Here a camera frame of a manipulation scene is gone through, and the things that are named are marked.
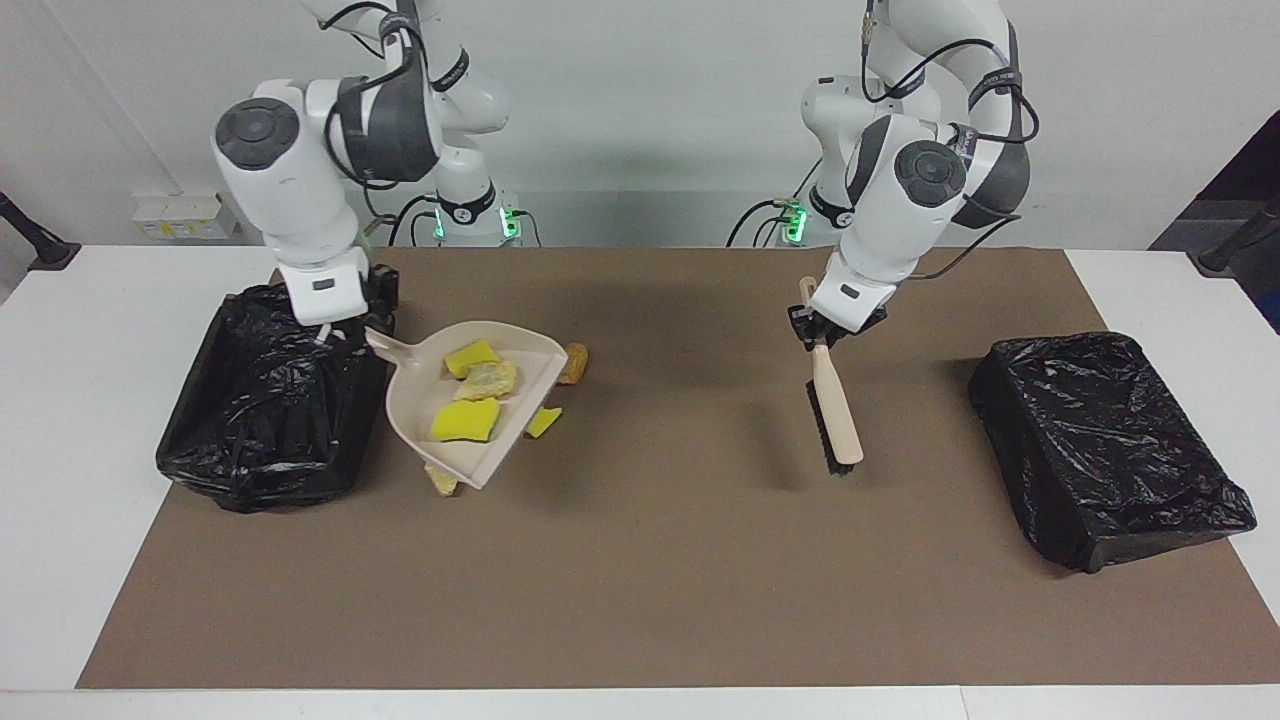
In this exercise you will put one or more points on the notched yellow sponge piece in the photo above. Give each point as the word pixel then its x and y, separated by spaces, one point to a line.
pixel 543 422

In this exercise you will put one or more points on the open bin with black bag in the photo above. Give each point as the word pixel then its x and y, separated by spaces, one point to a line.
pixel 260 420

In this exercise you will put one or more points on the beige hand brush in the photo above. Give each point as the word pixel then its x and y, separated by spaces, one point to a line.
pixel 838 410

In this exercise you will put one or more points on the brown table mat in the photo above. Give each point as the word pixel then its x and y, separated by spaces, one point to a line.
pixel 640 630

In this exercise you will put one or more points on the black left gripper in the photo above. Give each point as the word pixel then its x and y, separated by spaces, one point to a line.
pixel 868 318

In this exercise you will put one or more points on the pale bread chunk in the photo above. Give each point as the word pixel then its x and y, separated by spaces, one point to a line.
pixel 441 483

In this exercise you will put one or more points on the box wrapped in black bag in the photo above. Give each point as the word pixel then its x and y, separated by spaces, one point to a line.
pixel 1110 450

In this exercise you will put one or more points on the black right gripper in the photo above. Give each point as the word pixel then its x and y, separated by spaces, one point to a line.
pixel 384 290

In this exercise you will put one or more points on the oval brown bread roll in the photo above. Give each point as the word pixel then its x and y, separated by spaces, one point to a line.
pixel 575 363

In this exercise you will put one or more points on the beige plastic dustpan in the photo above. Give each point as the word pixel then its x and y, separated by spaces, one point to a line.
pixel 440 450

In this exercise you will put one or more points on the black stand foot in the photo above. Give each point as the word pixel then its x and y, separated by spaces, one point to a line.
pixel 35 243
pixel 1235 243

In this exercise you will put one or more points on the white box on table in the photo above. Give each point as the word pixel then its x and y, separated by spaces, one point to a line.
pixel 185 217

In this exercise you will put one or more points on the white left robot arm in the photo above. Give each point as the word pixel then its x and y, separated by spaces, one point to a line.
pixel 900 200

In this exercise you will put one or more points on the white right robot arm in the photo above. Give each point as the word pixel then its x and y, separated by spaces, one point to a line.
pixel 290 180

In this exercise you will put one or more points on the small yellow sponge piece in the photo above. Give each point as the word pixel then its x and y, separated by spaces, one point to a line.
pixel 471 357

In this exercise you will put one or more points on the large yellow sponge piece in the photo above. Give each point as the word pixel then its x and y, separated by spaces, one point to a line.
pixel 465 422

